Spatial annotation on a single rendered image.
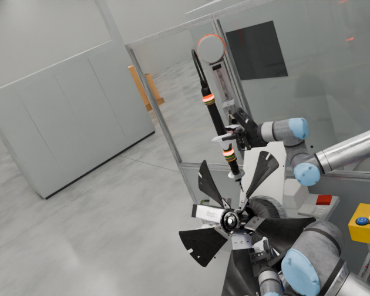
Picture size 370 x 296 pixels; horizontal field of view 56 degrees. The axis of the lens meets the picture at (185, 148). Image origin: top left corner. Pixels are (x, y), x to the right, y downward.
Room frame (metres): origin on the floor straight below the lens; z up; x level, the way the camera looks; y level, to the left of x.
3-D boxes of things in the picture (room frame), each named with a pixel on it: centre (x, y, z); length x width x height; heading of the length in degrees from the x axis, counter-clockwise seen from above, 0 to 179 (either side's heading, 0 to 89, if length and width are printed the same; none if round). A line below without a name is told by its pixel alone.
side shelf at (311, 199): (1.76, -0.51, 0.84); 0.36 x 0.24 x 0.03; 39
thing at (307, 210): (1.65, -0.53, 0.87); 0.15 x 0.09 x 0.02; 36
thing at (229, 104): (1.92, -0.33, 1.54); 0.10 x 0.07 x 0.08; 164
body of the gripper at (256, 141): (1.24, -0.25, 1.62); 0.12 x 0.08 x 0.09; 49
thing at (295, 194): (1.84, -0.49, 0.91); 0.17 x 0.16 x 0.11; 129
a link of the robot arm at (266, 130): (1.19, -0.31, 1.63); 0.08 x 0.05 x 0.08; 139
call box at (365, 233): (1.23, -0.61, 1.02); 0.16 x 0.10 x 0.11; 129
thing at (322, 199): (1.71, -0.63, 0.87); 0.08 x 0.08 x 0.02; 49
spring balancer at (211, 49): (2.01, -0.35, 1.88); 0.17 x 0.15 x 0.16; 39
